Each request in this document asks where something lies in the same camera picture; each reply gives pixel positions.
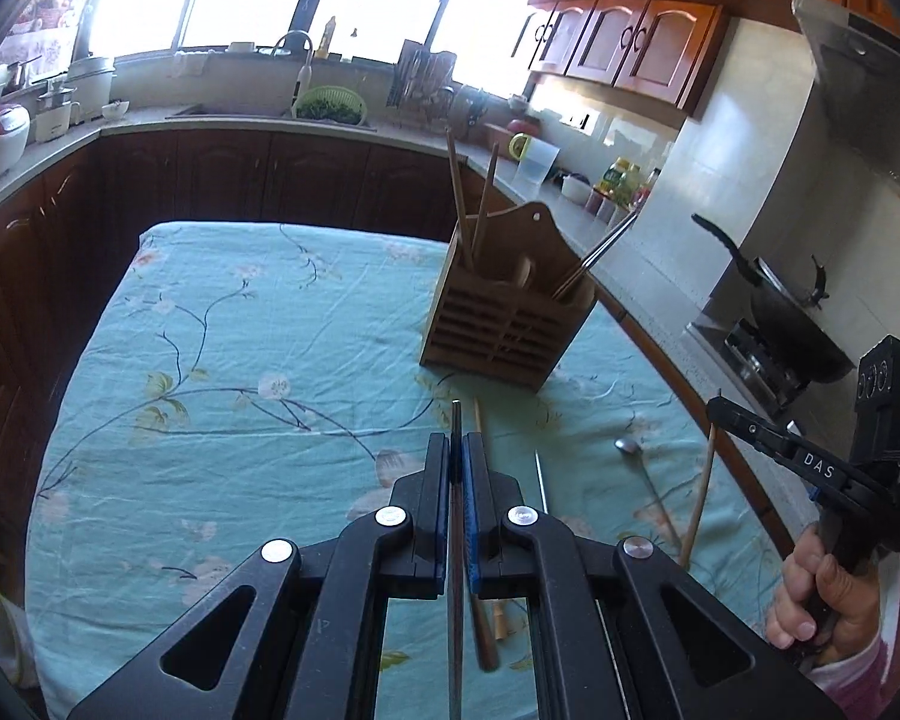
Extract metal chopstick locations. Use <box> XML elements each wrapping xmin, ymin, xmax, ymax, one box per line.
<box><xmin>551</xmin><ymin>209</ymin><xmax>641</xmax><ymax>301</ymax></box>
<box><xmin>560</xmin><ymin>208</ymin><xmax>641</xmax><ymax>295</ymax></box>

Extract steel fork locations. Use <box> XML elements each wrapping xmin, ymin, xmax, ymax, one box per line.
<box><xmin>535</xmin><ymin>452</ymin><xmax>549</xmax><ymax>514</ymax></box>

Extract dark wooden chopstick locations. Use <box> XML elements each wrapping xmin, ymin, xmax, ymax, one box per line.
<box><xmin>445</xmin><ymin>127</ymin><xmax>475</xmax><ymax>271</ymax></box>

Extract pink sleeved right forearm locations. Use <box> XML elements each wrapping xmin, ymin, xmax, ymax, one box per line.
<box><xmin>809</xmin><ymin>556</ymin><xmax>900</xmax><ymax>718</ymax></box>

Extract person's right hand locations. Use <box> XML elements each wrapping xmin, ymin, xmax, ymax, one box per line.
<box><xmin>766</xmin><ymin>525</ymin><xmax>880</xmax><ymax>665</ymax></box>

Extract brown wooden chopstick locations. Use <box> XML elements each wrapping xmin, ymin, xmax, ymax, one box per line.
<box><xmin>447</xmin><ymin>400</ymin><xmax>463</xmax><ymax>720</ymax></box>

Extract gas stove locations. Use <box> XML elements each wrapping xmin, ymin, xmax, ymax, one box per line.
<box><xmin>686</xmin><ymin>319</ymin><xmax>809</xmax><ymax>421</ymax></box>

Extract black wok with lid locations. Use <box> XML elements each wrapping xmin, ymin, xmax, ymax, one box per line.
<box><xmin>691</xmin><ymin>213</ymin><xmax>854</xmax><ymax>383</ymax></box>

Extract steel spoon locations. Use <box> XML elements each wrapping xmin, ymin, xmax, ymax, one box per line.
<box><xmin>614</xmin><ymin>437</ymin><xmax>683</xmax><ymax>550</ymax></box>

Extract teal floral tablecloth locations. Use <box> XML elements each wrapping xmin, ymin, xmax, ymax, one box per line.
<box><xmin>25</xmin><ymin>223</ymin><xmax>781</xmax><ymax>718</ymax></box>

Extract wooden utensil holder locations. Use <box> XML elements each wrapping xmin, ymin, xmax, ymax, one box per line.
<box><xmin>419</xmin><ymin>202</ymin><xmax>596</xmax><ymax>392</ymax></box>

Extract yellow oil bottle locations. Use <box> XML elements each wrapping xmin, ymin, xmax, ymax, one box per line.
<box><xmin>596</xmin><ymin>158</ymin><xmax>631</xmax><ymax>202</ymax></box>

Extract steel range hood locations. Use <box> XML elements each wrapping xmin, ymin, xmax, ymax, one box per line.
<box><xmin>792</xmin><ymin>0</ymin><xmax>900</xmax><ymax>185</ymax></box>

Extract clear measuring jug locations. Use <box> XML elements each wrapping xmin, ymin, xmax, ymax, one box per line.
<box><xmin>509</xmin><ymin>133</ymin><xmax>559</xmax><ymax>185</ymax></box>

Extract wooden upper cabinets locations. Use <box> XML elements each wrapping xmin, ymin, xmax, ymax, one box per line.
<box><xmin>512</xmin><ymin>0</ymin><xmax>900</xmax><ymax>114</ymax></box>

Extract green colander with vegetables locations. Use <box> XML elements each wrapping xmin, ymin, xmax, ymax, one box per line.
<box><xmin>292</xmin><ymin>85</ymin><xmax>367</xmax><ymax>125</ymax></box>

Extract chrome sink faucet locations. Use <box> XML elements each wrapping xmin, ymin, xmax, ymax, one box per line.
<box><xmin>271</xmin><ymin>28</ymin><xmax>315</xmax><ymax>114</ymax></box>

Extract knife block rack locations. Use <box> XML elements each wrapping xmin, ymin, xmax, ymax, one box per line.
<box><xmin>386</xmin><ymin>39</ymin><xmax>457</xmax><ymax>122</ymax></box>

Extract white steamer pot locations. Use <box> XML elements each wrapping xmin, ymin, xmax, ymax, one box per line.
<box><xmin>64</xmin><ymin>55</ymin><xmax>115</xmax><ymax>125</ymax></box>

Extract tropical beach poster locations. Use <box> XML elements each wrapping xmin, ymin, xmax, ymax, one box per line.
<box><xmin>0</xmin><ymin>0</ymin><xmax>89</xmax><ymax>82</ymax></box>

